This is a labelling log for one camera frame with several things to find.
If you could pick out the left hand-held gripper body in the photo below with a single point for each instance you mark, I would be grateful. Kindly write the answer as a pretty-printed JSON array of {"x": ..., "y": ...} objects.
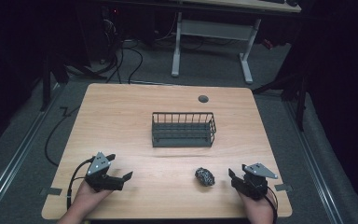
[{"x": 99, "y": 164}]

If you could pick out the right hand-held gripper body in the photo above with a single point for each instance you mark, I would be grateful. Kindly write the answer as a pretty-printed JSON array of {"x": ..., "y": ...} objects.
[{"x": 254, "y": 185}]

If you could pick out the dark speckled ball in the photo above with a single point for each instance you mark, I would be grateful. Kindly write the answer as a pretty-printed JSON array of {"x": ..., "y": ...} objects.
[{"x": 204, "y": 176}]

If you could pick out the person's right hand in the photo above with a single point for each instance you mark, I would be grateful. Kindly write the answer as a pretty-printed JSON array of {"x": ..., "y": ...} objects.
[{"x": 258, "y": 206}]

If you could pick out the person's left hand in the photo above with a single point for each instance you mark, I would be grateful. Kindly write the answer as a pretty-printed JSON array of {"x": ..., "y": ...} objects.
[{"x": 87, "y": 196}]

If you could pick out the grey tape strip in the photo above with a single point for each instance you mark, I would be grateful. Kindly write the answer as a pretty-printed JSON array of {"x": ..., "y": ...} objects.
[
  {"x": 52, "y": 191},
  {"x": 283, "y": 187}
]

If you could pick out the grey round table grommet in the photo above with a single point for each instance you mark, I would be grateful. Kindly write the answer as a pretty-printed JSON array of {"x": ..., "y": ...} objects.
[{"x": 203, "y": 99}]

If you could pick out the black metal stand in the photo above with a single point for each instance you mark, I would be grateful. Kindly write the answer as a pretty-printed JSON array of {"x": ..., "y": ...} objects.
[
  {"x": 300, "y": 109},
  {"x": 46, "y": 90}
]

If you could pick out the small red object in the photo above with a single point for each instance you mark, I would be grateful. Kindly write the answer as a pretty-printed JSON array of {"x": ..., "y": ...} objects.
[{"x": 267, "y": 44}]

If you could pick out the dark equipment with red light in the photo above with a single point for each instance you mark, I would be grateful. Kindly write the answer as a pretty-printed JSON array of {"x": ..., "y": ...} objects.
[{"x": 112, "y": 18}]

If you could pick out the white-legged desk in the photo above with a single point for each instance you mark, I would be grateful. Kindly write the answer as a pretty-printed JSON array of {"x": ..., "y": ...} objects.
[{"x": 214, "y": 29}]

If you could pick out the metal floor rail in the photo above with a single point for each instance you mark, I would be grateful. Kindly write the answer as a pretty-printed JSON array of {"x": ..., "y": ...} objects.
[
  {"x": 15, "y": 158},
  {"x": 317, "y": 168}
]

